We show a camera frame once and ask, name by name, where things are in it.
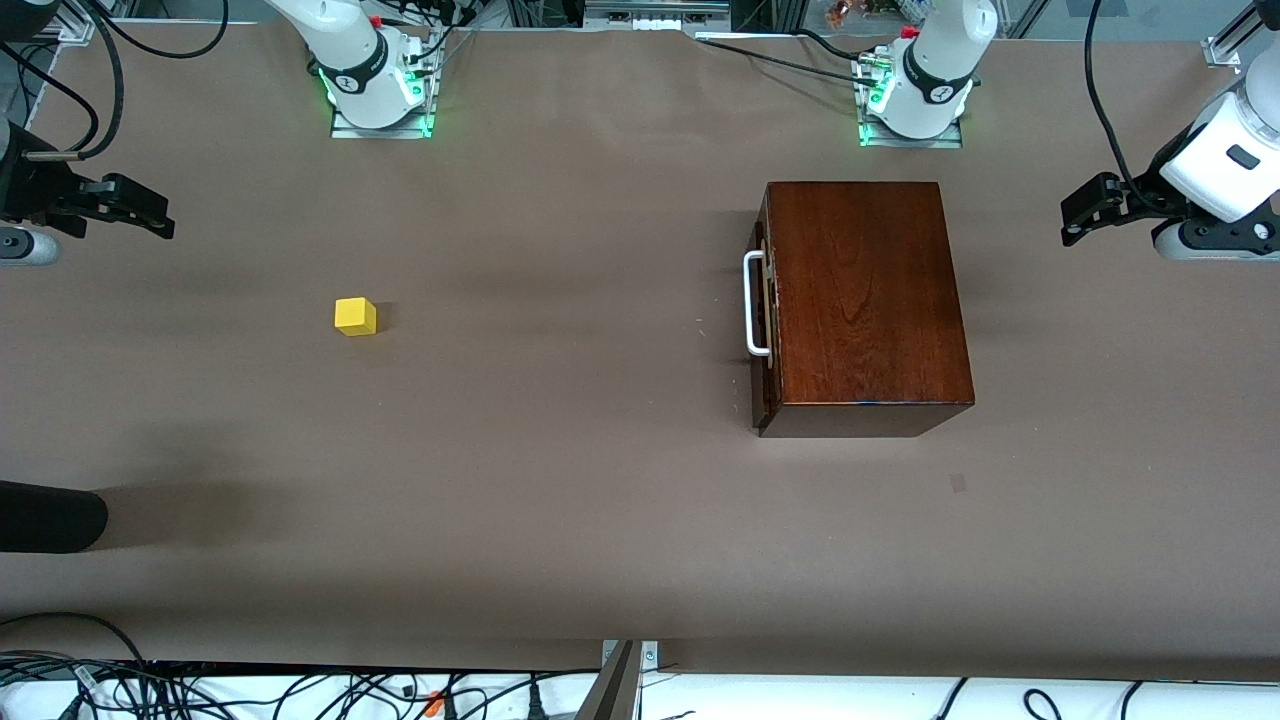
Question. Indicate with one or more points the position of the aluminium profile post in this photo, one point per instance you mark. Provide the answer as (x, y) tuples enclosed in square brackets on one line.
[(615, 690)]

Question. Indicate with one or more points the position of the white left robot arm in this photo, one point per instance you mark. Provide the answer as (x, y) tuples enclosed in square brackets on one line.
[(940, 60)]

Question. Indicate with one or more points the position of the aluminium frame corner bracket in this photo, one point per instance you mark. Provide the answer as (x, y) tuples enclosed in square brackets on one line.
[(1222, 50)]

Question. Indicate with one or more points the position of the dark brown wooden cabinet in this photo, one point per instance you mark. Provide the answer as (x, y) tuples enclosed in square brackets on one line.
[(870, 300)]

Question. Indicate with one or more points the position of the yellow wooden block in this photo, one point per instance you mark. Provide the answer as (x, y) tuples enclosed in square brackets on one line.
[(354, 316)]

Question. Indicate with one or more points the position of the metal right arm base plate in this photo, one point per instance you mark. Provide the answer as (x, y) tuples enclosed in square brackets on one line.
[(345, 131)]

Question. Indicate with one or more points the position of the black ribbed cylinder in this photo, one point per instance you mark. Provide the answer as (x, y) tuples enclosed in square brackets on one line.
[(50, 515)]

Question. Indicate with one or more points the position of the aluminium frame rail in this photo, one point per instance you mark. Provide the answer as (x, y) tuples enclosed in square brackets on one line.
[(75, 30)]

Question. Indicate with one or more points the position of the white power strip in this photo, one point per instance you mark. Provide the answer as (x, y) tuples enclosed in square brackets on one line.
[(655, 14)]

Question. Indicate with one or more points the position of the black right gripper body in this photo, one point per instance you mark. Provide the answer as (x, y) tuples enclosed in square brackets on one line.
[(28, 187)]

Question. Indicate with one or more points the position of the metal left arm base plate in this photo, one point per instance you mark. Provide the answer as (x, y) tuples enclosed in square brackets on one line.
[(950, 140)]

